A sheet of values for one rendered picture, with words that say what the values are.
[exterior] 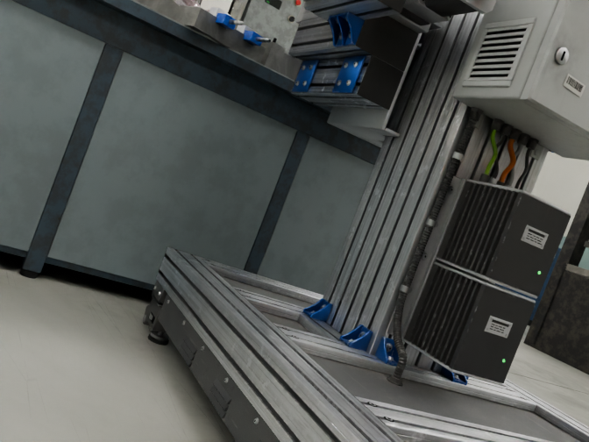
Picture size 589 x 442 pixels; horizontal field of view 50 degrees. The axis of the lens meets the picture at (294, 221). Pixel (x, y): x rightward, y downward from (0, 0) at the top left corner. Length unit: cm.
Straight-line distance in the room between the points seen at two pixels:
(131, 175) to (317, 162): 61
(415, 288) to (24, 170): 107
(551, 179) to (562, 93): 861
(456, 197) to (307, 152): 84
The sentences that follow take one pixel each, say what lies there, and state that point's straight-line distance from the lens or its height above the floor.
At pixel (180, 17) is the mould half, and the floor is 82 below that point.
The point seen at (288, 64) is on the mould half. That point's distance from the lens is 202.
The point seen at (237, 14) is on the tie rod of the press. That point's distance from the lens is 276.
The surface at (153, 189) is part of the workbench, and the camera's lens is 188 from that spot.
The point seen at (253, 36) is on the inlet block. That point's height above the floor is 86.
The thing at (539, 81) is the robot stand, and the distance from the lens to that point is 115.
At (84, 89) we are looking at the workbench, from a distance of 181.
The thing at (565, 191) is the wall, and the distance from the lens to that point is 958.
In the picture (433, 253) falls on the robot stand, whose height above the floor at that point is 47.
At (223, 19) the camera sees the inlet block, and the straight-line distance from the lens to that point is 181.
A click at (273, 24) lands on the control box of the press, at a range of 297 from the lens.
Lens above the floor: 47
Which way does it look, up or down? 2 degrees down
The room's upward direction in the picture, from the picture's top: 21 degrees clockwise
